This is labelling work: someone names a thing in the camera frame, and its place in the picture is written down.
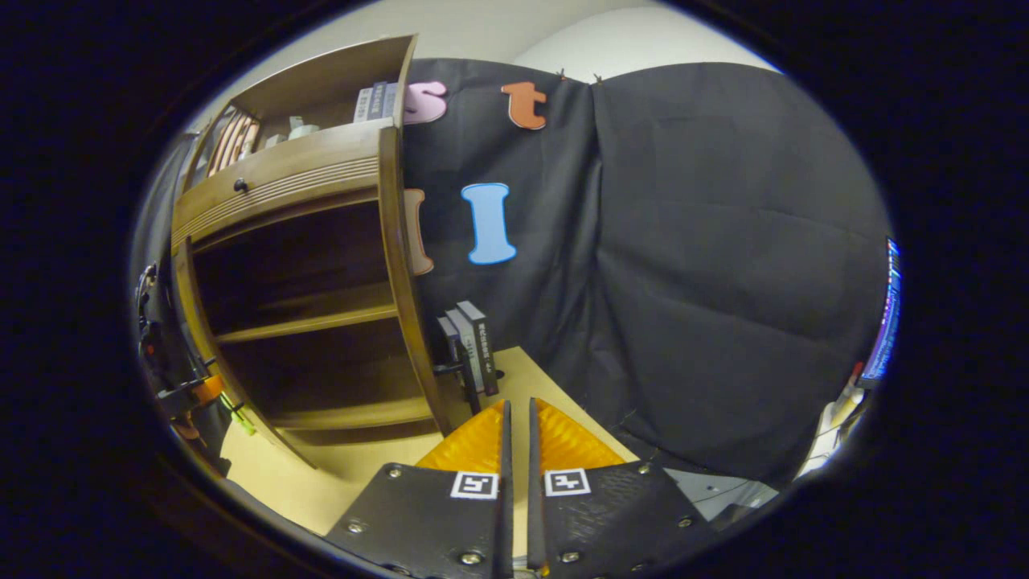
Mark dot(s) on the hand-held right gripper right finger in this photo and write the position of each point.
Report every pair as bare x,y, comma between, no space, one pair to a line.
534,523

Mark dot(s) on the dark grey book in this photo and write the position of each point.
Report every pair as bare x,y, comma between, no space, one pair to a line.
447,338

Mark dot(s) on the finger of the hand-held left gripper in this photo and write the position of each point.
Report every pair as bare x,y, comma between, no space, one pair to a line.
186,430
181,384

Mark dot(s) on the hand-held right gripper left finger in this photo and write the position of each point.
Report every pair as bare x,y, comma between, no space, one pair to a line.
506,523

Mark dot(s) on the wooden inner shelf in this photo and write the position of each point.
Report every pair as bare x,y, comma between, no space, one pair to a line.
321,322

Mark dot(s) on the light blue book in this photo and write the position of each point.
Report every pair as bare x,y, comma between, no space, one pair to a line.
392,98

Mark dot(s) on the pale yellow object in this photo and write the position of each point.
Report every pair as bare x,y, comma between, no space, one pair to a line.
842,406

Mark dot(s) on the light grey book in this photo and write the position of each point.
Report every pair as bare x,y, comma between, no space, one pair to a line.
466,342

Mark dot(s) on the wooden double-door shoe cabinet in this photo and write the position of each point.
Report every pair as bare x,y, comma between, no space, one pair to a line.
321,76

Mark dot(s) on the black book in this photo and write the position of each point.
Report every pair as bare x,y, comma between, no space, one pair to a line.
484,346

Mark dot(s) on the wooden drawer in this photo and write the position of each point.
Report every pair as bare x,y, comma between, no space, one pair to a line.
305,165

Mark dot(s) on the computer monitor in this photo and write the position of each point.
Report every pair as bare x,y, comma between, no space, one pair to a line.
884,314

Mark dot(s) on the black backdrop cloth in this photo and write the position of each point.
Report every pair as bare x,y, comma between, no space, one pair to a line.
683,241

